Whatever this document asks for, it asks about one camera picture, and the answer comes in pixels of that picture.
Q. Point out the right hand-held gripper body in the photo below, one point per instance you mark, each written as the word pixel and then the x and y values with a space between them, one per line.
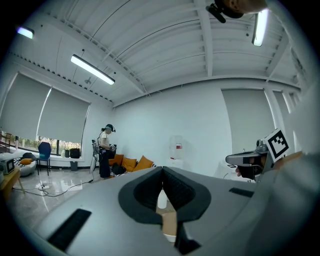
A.
pixel 276 143

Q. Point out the person's face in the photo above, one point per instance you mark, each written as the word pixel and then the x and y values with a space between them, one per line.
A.
pixel 246 5

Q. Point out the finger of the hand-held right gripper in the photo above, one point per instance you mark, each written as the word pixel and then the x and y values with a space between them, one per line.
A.
pixel 248 171

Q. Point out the blue chair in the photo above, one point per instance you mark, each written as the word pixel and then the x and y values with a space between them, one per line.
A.
pixel 44 150

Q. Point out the zebra striped bean bag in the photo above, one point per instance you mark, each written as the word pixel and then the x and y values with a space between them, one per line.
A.
pixel 26 170

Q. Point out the black head-worn camera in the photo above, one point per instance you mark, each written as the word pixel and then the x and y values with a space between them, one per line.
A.
pixel 217 12

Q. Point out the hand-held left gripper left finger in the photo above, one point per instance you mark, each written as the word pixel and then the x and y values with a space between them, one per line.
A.
pixel 130 200

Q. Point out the grey roller blind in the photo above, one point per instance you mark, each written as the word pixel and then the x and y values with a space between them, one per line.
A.
pixel 247 120
pixel 62 117
pixel 23 105

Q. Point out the person's right forearm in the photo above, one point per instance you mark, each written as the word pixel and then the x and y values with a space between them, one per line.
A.
pixel 290 158

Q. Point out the grey waste bin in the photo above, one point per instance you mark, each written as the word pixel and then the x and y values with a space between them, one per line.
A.
pixel 74 166

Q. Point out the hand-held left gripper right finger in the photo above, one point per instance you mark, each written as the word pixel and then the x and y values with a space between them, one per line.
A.
pixel 192 197

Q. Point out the white water dispenser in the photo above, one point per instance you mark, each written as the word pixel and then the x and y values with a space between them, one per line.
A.
pixel 176 150

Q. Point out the black box bag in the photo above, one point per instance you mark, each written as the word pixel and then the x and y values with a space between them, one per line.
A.
pixel 74 153

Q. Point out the grey box appliance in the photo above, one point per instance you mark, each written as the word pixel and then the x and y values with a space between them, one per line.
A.
pixel 7 166

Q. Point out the orange cushion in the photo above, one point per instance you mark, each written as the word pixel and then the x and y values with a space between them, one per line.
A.
pixel 143 163
pixel 129 164
pixel 26 161
pixel 116 160

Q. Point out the small wooden side table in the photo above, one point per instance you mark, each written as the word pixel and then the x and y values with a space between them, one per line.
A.
pixel 11 178

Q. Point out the person's white shirt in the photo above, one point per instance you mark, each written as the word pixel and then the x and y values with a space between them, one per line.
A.
pixel 287 200

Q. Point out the long ceiling tube light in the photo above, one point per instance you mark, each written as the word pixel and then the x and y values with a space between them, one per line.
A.
pixel 25 32
pixel 260 27
pixel 92 69

